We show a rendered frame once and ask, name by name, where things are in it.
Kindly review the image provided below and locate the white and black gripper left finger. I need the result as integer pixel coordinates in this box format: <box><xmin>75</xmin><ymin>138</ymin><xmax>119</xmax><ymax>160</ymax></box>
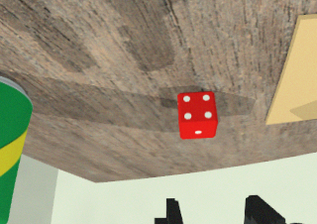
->
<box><xmin>155</xmin><ymin>198</ymin><xmax>183</xmax><ymax>224</ymax></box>

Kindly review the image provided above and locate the red die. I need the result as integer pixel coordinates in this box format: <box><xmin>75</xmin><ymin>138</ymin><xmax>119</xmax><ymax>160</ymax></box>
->
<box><xmin>177</xmin><ymin>91</ymin><xmax>218</xmax><ymax>140</ymax></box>

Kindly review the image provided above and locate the green soda can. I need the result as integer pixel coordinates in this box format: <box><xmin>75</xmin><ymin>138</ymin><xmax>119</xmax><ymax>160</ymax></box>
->
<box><xmin>0</xmin><ymin>76</ymin><xmax>33</xmax><ymax>224</ymax></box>

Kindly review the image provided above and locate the beige square mat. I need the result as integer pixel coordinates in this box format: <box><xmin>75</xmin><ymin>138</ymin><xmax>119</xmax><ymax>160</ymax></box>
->
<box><xmin>265</xmin><ymin>14</ymin><xmax>317</xmax><ymax>125</ymax></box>

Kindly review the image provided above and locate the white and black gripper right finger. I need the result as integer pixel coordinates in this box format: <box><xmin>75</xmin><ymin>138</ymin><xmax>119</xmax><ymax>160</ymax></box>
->
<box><xmin>244</xmin><ymin>195</ymin><xmax>286</xmax><ymax>224</ymax></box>

